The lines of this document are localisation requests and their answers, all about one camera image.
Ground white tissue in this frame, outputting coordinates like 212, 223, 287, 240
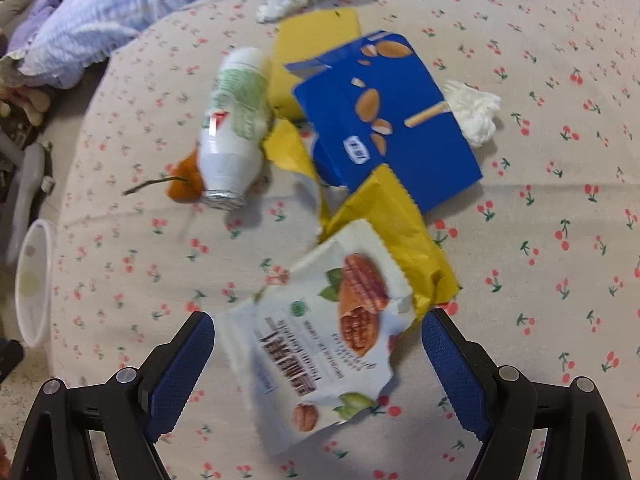
442, 80, 502, 147

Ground white plastic basin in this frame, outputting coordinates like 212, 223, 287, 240
14, 219, 58, 350

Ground orange fruit peel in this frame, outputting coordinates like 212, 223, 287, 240
123, 152, 206, 204

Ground yellow sponge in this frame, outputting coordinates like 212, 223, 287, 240
267, 7, 362, 121

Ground white plastic drink bottle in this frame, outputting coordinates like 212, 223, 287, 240
197, 46, 275, 211

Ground white nut snack packet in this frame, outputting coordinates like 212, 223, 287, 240
215, 220, 416, 456

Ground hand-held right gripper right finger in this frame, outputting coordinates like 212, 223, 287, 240
421, 308, 632, 480

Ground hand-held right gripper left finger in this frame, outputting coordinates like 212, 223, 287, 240
10, 311, 217, 480

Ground cherry print bed sheet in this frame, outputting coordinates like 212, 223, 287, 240
47, 0, 640, 480

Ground blue checked quilt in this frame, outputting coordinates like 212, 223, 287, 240
0, 0, 291, 91

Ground blue snack box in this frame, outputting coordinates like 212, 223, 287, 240
284, 31, 483, 213

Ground grey chair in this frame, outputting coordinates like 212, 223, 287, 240
0, 130, 56, 266

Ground beige plush toy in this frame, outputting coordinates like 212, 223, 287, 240
0, 85, 51, 126

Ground yellow torn wrapper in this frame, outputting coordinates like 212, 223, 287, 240
262, 119, 460, 311

